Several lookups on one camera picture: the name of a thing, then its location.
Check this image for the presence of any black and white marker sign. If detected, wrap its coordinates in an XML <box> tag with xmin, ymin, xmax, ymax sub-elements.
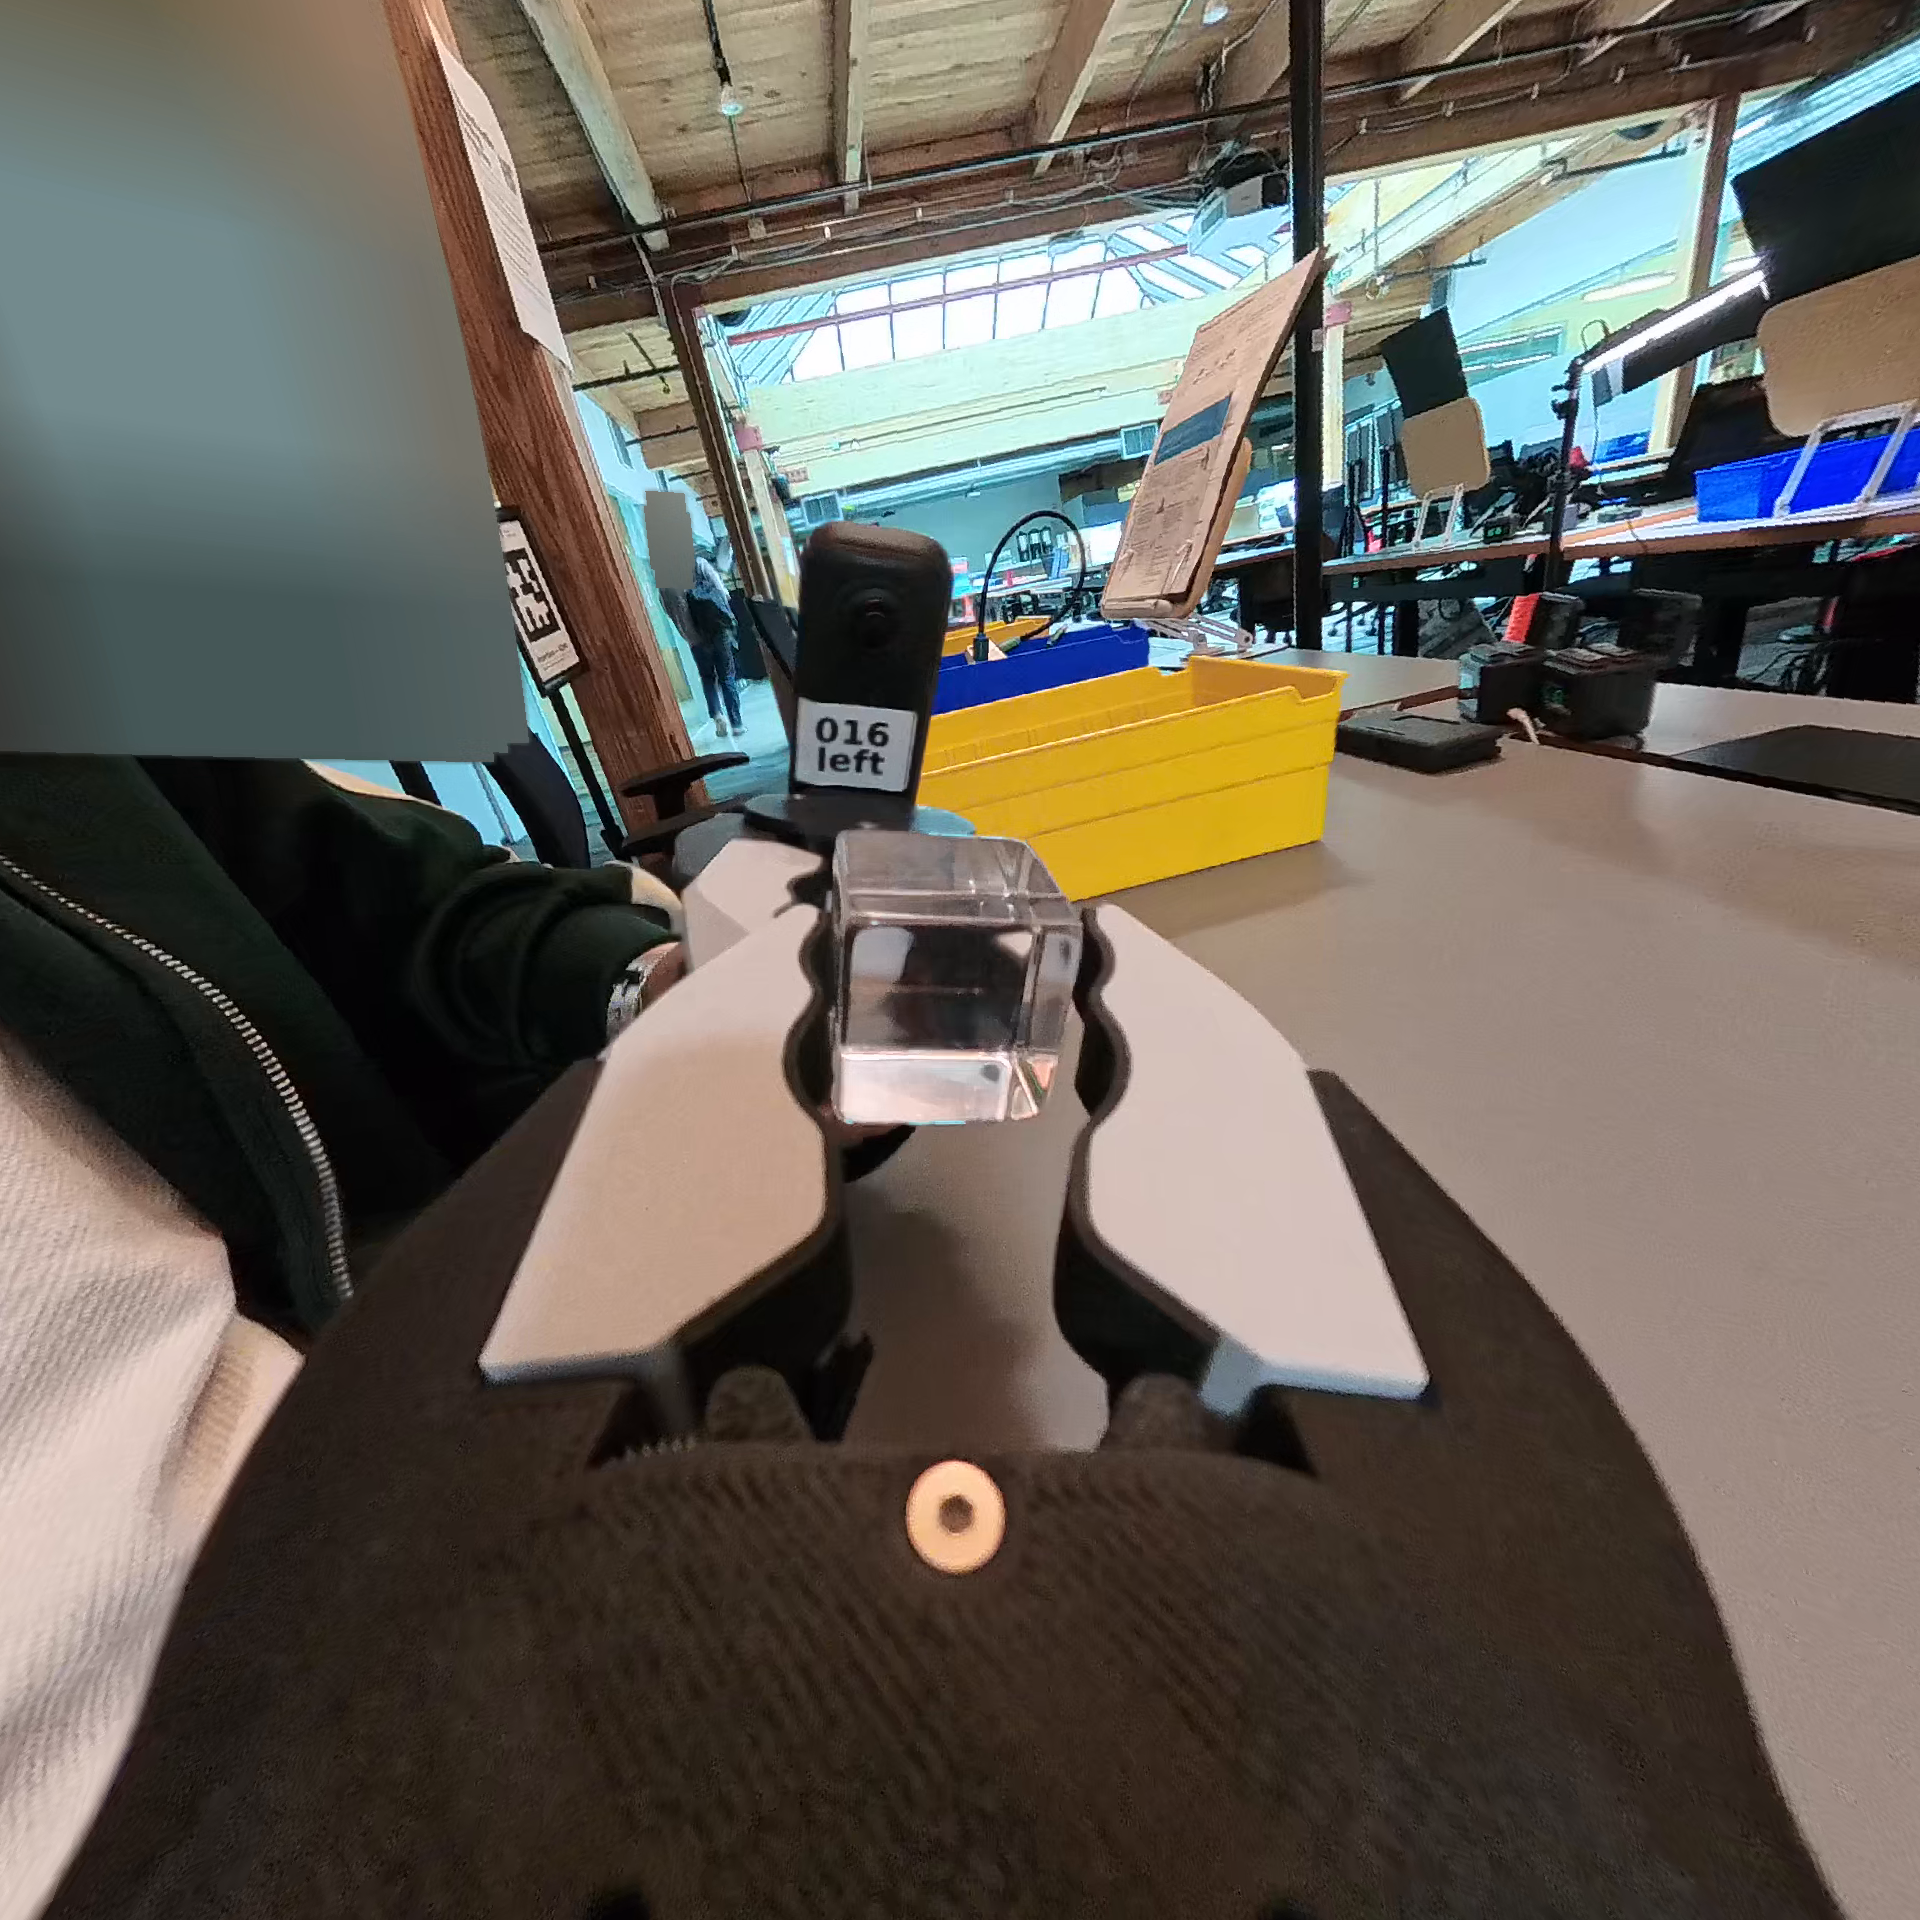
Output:
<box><xmin>492</xmin><ymin>507</ymin><xmax>591</xmax><ymax>696</ymax></box>

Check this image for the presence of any person's dark green jacket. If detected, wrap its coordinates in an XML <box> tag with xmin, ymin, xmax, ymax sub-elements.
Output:
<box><xmin>0</xmin><ymin>751</ymin><xmax>685</xmax><ymax>1340</ymax></box>

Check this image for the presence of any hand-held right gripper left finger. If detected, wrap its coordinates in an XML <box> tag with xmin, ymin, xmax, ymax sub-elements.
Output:
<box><xmin>480</xmin><ymin>908</ymin><xmax>873</xmax><ymax>1442</ymax></box>

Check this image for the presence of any person's white shirt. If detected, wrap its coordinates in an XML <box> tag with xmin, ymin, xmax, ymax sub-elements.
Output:
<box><xmin>0</xmin><ymin>1026</ymin><xmax>306</xmax><ymax>1920</ymax></box>

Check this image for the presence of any person's left forearm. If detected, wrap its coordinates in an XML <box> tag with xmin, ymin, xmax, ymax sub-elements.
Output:
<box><xmin>292</xmin><ymin>763</ymin><xmax>685</xmax><ymax>1188</ymax></box>

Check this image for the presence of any black battery charger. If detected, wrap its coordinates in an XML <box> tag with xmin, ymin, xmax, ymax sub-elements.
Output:
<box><xmin>1454</xmin><ymin>588</ymin><xmax>1705</xmax><ymax>740</ymax></box>

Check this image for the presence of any wooden post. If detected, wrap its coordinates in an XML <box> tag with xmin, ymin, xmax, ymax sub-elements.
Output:
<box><xmin>380</xmin><ymin>0</ymin><xmax>703</xmax><ymax>790</ymax></box>

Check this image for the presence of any blue plastic bin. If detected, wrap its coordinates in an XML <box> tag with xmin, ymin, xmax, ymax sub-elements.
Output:
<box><xmin>937</xmin><ymin>621</ymin><xmax>1154</xmax><ymax>717</ymax></box>

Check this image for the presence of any cardboard document board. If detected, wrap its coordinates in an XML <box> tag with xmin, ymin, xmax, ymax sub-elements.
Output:
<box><xmin>1099</xmin><ymin>246</ymin><xmax>1338</xmax><ymax>627</ymax></box>

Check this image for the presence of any row of blue bins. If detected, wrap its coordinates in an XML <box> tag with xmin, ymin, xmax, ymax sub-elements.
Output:
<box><xmin>1693</xmin><ymin>433</ymin><xmax>1920</xmax><ymax>523</ymax></box>

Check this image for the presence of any black office chair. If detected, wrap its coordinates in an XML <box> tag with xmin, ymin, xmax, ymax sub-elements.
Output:
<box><xmin>480</xmin><ymin>735</ymin><xmax>757</xmax><ymax>872</ymax></box>

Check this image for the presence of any black desk mat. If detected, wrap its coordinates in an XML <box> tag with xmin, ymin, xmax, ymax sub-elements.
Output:
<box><xmin>1669</xmin><ymin>726</ymin><xmax>1920</xmax><ymax>816</ymax></box>

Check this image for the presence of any clear acrylic cube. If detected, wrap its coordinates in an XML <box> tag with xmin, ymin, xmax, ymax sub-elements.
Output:
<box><xmin>828</xmin><ymin>833</ymin><xmax>1087</xmax><ymax>1128</ymax></box>

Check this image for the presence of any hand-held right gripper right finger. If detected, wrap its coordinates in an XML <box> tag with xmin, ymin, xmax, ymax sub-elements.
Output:
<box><xmin>1054</xmin><ymin>903</ymin><xmax>1432</xmax><ymax>1423</ymax></box>

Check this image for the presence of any black metal pole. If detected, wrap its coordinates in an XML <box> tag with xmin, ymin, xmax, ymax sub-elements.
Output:
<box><xmin>1287</xmin><ymin>0</ymin><xmax>1332</xmax><ymax>657</ymax></box>

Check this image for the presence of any white paper sheet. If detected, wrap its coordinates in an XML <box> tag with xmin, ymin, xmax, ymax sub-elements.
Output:
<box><xmin>441</xmin><ymin>43</ymin><xmax>577</xmax><ymax>381</ymax></box>

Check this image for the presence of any black gooseneck cable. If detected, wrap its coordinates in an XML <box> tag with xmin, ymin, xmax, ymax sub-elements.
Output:
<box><xmin>972</xmin><ymin>508</ymin><xmax>1089</xmax><ymax>666</ymax></box>

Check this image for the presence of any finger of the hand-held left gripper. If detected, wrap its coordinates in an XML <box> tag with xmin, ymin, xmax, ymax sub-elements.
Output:
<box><xmin>683</xmin><ymin>836</ymin><xmax>833</xmax><ymax>981</ymax></box>

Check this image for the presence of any beige board on stand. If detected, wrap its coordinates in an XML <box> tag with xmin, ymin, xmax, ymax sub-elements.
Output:
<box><xmin>1752</xmin><ymin>274</ymin><xmax>1920</xmax><ymax>520</ymax></box>

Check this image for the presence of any yellow plastic bin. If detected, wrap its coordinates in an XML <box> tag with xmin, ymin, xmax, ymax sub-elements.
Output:
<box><xmin>913</xmin><ymin>655</ymin><xmax>1351</xmax><ymax>905</ymax></box>

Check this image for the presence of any desk lamp light bar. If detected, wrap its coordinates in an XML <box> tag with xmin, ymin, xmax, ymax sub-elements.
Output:
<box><xmin>1552</xmin><ymin>267</ymin><xmax>1776</xmax><ymax>397</ymax></box>

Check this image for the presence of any flat black device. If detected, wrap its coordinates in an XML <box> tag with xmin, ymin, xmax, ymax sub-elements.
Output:
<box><xmin>1332</xmin><ymin>711</ymin><xmax>1506</xmax><ymax>777</ymax></box>

